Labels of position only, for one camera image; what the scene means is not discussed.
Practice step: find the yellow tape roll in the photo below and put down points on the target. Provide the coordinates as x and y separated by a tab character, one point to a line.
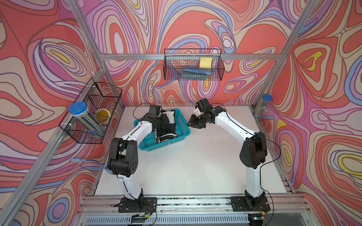
103	116

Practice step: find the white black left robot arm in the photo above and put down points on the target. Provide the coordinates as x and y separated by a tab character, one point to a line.
123	155

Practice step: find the black wire basket back wall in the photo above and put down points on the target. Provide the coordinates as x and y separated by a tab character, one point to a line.
175	60

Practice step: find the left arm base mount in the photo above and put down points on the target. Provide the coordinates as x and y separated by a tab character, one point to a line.
142	204

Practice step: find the blue lidded jar of straws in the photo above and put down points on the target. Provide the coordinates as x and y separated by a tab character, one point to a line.
81	112

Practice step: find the teal plastic basket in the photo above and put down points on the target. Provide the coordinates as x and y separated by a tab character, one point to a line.
149	143

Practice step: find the blue marker pen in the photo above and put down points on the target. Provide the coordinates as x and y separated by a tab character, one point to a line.
207	72

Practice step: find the black wire basket wall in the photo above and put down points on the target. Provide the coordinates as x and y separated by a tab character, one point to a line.
96	95
175	60

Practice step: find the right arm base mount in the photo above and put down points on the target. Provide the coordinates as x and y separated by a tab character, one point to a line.
249	203

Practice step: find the yellow sticky note pad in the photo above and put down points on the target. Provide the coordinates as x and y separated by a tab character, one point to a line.
205	62

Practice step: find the black wire basket left wall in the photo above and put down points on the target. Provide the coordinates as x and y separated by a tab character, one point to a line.
96	95

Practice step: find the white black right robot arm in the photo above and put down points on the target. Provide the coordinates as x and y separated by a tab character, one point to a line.
253	152

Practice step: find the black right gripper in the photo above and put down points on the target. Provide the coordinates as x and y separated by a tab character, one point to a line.
193	123

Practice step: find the clear tube of pencils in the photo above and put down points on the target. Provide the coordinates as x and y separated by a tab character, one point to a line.
266	98

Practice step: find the black white checkered pillowcase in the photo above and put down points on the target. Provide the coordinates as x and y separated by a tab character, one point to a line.
167	131

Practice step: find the aluminium front rail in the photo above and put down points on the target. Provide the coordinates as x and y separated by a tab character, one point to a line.
198	210

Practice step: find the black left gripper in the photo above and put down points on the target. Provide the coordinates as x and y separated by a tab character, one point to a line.
160	116

